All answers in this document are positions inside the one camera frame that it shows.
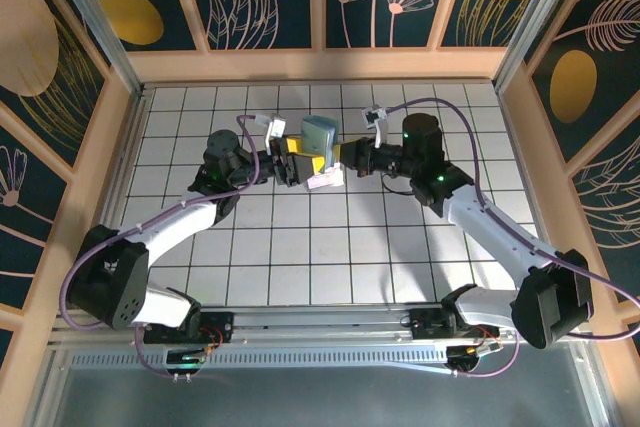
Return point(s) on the aluminium side rail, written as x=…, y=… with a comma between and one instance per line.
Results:
x=131, y=147
x=517, y=147

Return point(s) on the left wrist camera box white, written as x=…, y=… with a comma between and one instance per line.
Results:
x=277, y=127

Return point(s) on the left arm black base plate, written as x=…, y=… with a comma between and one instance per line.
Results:
x=220, y=327

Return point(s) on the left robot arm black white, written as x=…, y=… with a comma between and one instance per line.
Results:
x=175, y=227

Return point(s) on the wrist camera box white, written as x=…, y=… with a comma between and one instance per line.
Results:
x=382, y=132
x=277, y=127

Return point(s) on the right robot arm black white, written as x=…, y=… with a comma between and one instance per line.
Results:
x=500, y=232

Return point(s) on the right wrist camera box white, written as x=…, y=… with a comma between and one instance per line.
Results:
x=382, y=132

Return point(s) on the aluminium mounting rail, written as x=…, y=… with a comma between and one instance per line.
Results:
x=320, y=327

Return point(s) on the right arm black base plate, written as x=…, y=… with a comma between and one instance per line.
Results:
x=425, y=324

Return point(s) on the aluminium frame post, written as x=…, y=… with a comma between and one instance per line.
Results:
x=537, y=14
x=102, y=32

